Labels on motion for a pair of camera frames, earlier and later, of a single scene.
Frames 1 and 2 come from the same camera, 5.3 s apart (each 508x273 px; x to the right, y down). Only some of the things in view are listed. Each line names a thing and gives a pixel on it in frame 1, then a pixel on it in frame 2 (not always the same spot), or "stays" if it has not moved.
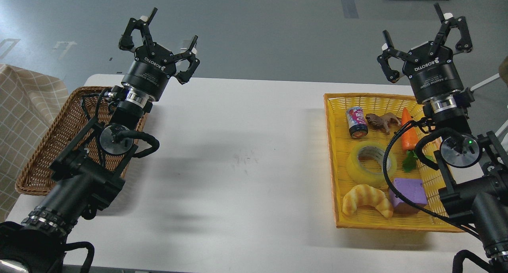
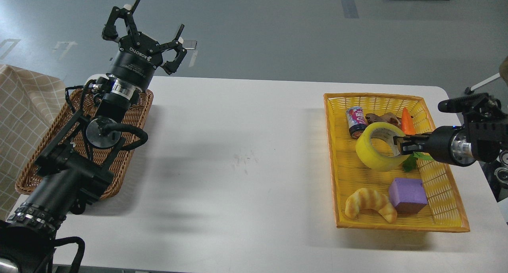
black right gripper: [433, 73] -> [446, 143]
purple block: [412, 189] stays
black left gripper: [148, 73] -> [135, 61]
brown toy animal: [385, 120] stays
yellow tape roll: [363, 176] -> [385, 132]
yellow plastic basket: [384, 174] stays
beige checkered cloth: [29, 100] stays
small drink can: [358, 124] stays
